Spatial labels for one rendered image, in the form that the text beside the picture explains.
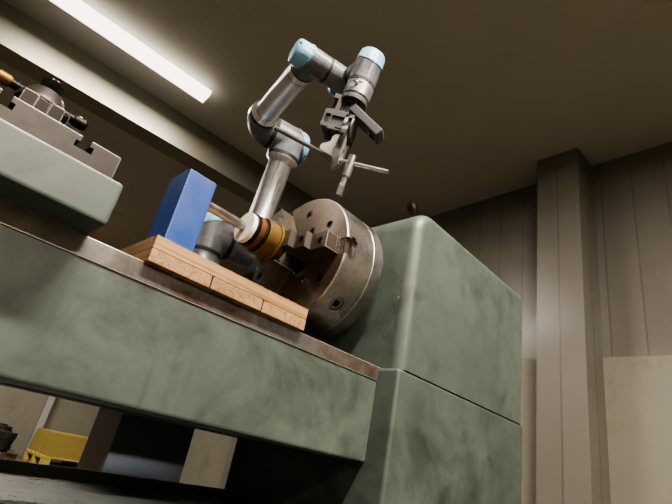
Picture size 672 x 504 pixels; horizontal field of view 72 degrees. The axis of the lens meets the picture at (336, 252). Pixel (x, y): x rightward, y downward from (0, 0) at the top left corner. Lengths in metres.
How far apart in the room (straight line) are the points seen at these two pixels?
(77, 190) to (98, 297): 0.14
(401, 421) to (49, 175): 0.73
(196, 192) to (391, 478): 0.64
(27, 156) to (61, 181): 0.04
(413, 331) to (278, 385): 0.34
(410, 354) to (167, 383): 0.51
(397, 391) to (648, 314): 2.65
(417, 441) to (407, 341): 0.20
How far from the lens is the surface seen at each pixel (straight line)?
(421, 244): 1.08
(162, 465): 1.37
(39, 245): 0.65
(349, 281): 0.98
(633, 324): 3.46
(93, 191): 0.62
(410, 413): 0.99
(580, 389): 3.15
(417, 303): 1.03
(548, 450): 3.17
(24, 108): 0.66
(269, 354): 0.79
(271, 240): 0.98
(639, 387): 3.34
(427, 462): 1.05
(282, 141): 1.65
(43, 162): 0.61
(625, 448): 3.30
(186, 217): 0.88
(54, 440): 7.23
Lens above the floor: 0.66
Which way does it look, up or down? 25 degrees up
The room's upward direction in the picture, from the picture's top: 12 degrees clockwise
